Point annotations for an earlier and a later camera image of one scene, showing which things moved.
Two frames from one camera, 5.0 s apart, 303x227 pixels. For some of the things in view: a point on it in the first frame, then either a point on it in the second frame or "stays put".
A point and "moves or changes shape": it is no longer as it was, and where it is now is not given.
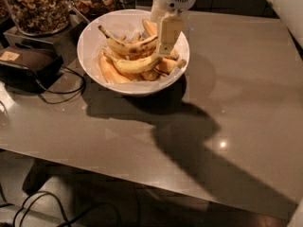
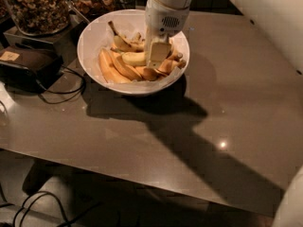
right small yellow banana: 169,64 stays put
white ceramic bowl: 117,24 stays put
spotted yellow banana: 128,48 moves or changes shape
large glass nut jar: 39,9 stays put
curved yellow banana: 128,66 → 137,59
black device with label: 28,69 stays put
